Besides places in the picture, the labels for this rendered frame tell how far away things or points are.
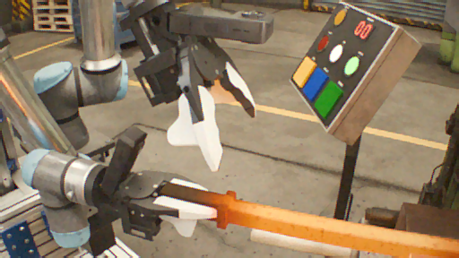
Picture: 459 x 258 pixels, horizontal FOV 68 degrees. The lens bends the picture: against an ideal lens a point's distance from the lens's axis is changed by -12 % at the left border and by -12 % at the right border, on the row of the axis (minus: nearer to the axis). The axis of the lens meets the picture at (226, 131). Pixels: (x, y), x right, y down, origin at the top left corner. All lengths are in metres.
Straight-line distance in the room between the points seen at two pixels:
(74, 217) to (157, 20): 0.40
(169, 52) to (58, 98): 0.66
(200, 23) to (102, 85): 0.66
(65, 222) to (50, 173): 0.11
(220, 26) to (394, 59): 0.51
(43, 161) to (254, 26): 0.43
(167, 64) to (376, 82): 0.53
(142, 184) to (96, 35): 0.52
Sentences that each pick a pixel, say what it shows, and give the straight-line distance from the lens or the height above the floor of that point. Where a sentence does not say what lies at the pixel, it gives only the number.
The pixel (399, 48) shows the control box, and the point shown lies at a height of 1.15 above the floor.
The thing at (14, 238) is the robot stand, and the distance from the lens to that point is 1.15.
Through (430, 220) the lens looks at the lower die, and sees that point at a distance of 0.61.
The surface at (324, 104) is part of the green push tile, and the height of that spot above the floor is 1.00.
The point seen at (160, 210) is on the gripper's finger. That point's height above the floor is 1.01.
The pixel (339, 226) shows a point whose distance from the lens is 0.52.
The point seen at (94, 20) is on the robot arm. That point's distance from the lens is 0.98.
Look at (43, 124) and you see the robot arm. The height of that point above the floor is 1.04.
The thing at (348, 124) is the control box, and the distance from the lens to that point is 0.86.
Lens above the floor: 1.34
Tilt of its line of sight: 27 degrees down
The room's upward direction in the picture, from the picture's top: straight up
